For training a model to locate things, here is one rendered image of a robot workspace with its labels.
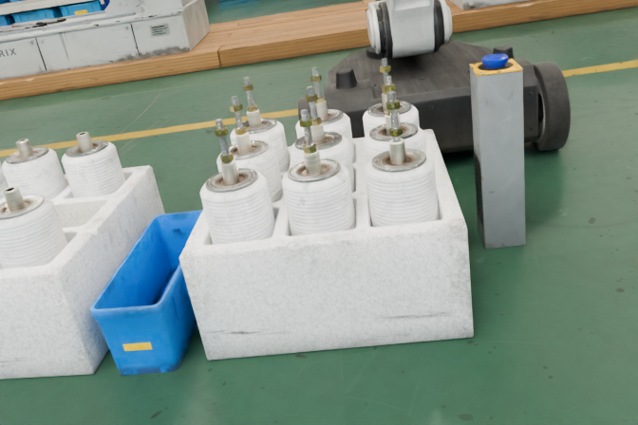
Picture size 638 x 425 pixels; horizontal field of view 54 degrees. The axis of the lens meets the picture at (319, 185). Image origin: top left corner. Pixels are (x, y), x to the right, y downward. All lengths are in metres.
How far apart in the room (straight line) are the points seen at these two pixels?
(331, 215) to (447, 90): 0.61
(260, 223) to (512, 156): 0.43
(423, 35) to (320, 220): 0.82
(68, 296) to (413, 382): 0.49
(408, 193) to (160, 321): 0.39
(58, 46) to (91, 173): 2.03
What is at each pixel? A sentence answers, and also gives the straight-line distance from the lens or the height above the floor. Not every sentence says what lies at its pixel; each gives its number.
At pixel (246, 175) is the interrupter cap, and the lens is 0.89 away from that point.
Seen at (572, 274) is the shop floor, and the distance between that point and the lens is 1.07.
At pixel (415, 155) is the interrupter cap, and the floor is 0.25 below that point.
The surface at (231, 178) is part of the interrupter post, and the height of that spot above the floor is 0.26.
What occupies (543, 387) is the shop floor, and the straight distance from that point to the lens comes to 0.86.
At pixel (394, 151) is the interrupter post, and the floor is 0.27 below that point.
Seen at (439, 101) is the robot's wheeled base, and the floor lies 0.17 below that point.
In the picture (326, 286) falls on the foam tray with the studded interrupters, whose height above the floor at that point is 0.11.
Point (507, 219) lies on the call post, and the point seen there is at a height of 0.06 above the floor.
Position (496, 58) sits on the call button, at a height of 0.33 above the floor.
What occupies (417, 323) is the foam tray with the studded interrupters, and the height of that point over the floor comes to 0.03.
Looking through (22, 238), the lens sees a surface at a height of 0.22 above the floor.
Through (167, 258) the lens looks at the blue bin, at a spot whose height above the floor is 0.04.
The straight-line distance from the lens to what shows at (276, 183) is 0.99.
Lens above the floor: 0.58
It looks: 24 degrees down
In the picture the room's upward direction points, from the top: 9 degrees counter-clockwise
